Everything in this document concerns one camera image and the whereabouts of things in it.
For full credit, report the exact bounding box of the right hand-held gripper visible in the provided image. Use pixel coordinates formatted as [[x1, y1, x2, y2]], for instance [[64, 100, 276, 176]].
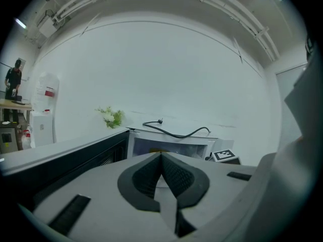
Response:
[[205, 148, 242, 165]]

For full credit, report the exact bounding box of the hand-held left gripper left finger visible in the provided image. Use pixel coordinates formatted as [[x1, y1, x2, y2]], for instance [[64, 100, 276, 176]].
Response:
[[32, 152, 177, 242]]

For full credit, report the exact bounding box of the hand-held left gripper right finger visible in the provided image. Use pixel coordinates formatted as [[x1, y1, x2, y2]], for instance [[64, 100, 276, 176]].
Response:
[[160, 152, 256, 238]]

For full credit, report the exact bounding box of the white microwave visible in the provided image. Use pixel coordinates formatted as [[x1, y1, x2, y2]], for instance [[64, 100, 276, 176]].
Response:
[[0, 127, 235, 206]]

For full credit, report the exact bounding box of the white flower bouquet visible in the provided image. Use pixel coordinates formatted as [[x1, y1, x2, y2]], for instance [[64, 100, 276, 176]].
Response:
[[94, 105, 126, 130]]

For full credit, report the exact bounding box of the white water dispenser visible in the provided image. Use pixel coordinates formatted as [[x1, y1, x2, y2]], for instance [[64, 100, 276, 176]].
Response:
[[30, 110, 56, 148]]

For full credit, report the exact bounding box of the black countertop oven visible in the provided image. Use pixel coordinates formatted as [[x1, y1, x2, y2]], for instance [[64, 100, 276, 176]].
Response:
[[0, 123, 20, 154]]

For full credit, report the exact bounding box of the clear dispenser water bottle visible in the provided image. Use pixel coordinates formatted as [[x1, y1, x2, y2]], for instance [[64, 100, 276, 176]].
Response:
[[33, 71, 61, 113]]

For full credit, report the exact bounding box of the wooden desk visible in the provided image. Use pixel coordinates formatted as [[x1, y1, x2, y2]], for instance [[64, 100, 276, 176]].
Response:
[[0, 98, 34, 126]]

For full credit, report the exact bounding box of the ceiling light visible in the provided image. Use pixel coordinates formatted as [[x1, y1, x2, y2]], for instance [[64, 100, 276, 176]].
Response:
[[14, 17, 28, 29]]

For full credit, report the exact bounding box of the black power cable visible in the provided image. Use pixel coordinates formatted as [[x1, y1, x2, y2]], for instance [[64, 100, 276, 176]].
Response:
[[142, 118, 211, 139]]

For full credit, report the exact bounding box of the water jug with red handle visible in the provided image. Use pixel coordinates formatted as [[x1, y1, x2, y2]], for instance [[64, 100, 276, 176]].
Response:
[[23, 125, 33, 150]]

